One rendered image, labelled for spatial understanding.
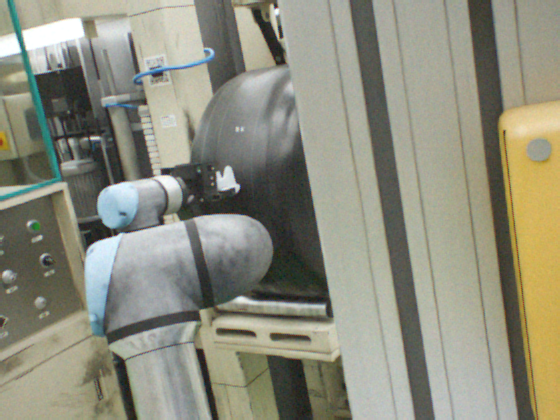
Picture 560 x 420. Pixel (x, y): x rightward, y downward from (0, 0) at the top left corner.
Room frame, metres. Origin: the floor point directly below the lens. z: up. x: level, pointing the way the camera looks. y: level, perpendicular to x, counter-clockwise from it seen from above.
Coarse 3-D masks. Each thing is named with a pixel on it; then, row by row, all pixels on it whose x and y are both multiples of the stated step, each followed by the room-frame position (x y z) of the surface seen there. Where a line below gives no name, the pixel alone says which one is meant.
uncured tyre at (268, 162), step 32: (288, 64) 1.70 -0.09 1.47; (224, 96) 1.66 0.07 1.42; (256, 96) 1.59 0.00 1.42; (288, 96) 1.55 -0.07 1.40; (224, 128) 1.58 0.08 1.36; (256, 128) 1.52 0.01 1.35; (288, 128) 1.51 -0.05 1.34; (192, 160) 1.60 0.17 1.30; (224, 160) 1.54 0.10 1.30; (256, 160) 1.48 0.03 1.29; (288, 160) 1.48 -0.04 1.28; (256, 192) 1.47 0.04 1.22; (288, 192) 1.46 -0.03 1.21; (288, 224) 1.46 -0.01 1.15; (288, 256) 1.47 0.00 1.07; (320, 256) 1.51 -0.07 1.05; (256, 288) 1.61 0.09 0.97; (288, 288) 1.55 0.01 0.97; (320, 288) 1.54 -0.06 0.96
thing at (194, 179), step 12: (168, 168) 1.34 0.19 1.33; (180, 168) 1.34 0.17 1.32; (192, 168) 1.37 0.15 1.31; (204, 168) 1.37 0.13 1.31; (216, 168) 1.40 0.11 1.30; (180, 180) 1.33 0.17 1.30; (192, 180) 1.37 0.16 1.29; (204, 180) 1.37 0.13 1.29; (192, 192) 1.36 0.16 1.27; (204, 192) 1.36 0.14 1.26; (216, 192) 1.39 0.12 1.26
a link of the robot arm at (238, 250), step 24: (216, 216) 0.87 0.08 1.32; (240, 216) 0.90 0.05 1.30; (216, 240) 0.83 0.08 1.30; (240, 240) 0.85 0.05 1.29; (264, 240) 0.89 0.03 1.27; (216, 264) 0.82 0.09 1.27; (240, 264) 0.83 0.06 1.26; (264, 264) 0.87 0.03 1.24; (216, 288) 0.82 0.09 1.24; (240, 288) 0.84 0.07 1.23
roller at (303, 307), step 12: (240, 300) 1.70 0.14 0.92; (252, 300) 1.68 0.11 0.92; (264, 300) 1.66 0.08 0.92; (276, 300) 1.64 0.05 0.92; (288, 300) 1.62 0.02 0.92; (300, 300) 1.60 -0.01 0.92; (312, 300) 1.59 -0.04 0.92; (324, 300) 1.57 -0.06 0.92; (240, 312) 1.71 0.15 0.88; (252, 312) 1.68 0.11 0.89; (264, 312) 1.66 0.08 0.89; (276, 312) 1.63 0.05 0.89; (288, 312) 1.61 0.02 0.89; (300, 312) 1.59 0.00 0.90; (312, 312) 1.57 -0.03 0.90; (324, 312) 1.55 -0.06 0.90
